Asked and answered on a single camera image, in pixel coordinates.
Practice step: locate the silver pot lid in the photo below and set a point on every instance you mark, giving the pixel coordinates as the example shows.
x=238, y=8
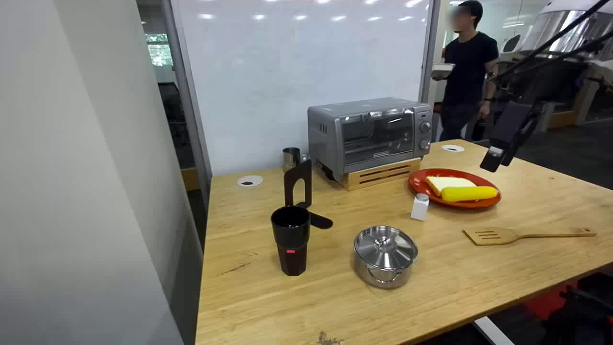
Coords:
x=383, y=245

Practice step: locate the silver metal pot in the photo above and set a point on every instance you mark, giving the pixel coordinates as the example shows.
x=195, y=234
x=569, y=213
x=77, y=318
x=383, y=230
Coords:
x=383, y=278

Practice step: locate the black metal bookend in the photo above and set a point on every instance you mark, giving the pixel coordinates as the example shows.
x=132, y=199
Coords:
x=306, y=182

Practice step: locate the small silver cup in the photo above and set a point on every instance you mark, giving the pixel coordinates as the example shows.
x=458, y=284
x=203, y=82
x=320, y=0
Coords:
x=291, y=157

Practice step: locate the silver toaster oven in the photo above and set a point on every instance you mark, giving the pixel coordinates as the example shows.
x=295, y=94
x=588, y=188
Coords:
x=366, y=136

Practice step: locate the black tall cup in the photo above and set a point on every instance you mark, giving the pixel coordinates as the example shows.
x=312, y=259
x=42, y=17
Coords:
x=291, y=245

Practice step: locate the wooden slatted stand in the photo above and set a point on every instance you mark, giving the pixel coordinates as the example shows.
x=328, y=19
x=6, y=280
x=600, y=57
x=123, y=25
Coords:
x=383, y=172

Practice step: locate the red round plate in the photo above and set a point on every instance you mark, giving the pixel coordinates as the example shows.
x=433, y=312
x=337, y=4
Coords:
x=421, y=184

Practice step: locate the white salt shaker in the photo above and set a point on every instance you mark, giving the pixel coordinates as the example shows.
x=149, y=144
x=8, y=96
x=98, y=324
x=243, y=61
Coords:
x=419, y=207

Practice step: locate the white bread slice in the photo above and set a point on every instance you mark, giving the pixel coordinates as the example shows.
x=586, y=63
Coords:
x=446, y=182

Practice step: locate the yellow corn cob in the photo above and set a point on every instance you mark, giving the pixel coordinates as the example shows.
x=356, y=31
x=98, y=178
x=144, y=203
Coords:
x=471, y=193

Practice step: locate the wooden slotted spatula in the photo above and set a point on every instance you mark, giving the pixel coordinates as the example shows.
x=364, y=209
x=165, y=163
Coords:
x=490, y=236

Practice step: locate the person in black shirt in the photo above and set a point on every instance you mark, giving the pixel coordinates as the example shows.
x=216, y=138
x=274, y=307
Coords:
x=469, y=63

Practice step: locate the white table leg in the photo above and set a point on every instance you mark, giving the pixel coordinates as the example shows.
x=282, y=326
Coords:
x=492, y=330

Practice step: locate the red plastic object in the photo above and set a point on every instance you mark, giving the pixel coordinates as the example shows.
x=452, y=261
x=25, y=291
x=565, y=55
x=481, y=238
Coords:
x=548, y=301

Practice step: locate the silver reflective sheet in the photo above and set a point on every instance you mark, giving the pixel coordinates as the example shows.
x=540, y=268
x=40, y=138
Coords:
x=567, y=25

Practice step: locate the black camera stand pole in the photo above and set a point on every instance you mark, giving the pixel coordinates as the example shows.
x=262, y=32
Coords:
x=555, y=36

